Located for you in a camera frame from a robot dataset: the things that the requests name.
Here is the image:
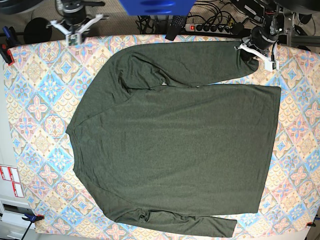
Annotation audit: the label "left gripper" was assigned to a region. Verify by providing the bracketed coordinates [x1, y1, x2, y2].
[234, 26, 279, 72]

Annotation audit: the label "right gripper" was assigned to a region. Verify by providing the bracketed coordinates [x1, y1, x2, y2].
[48, 12, 104, 47]

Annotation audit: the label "dark green long-sleeve shirt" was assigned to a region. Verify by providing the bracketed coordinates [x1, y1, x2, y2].
[66, 41, 281, 238]

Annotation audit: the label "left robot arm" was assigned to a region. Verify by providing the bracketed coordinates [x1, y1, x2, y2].
[232, 0, 295, 72]

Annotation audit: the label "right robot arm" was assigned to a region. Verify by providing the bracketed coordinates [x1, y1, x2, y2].
[46, 0, 109, 47]

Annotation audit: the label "black round stand base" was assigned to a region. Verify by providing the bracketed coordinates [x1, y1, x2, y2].
[23, 17, 52, 44]

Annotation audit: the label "black power strip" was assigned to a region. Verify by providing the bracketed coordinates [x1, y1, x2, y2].
[184, 23, 231, 35]

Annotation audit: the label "blue plastic box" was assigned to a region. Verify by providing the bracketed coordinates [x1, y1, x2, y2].
[119, 0, 196, 16]

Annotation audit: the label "patterned pastel tablecloth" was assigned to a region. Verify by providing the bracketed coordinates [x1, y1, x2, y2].
[0, 35, 320, 240]

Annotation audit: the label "blue clamp top left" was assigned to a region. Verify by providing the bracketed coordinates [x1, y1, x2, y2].
[0, 26, 15, 66]

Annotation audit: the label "blue clamp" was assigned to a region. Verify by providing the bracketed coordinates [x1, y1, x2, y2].
[21, 214, 45, 240]
[0, 26, 15, 66]

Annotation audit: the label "black remote control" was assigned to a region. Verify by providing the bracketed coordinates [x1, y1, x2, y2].
[165, 15, 187, 41]

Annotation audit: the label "red white label stickers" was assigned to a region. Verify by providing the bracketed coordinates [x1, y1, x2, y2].
[0, 165, 24, 198]

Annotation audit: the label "red clamp bottom right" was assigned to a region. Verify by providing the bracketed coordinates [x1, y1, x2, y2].
[306, 222, 317, 227]

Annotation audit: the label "blue clamp bottom left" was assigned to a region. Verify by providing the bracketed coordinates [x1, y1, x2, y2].
[21, 214, 45, 240]

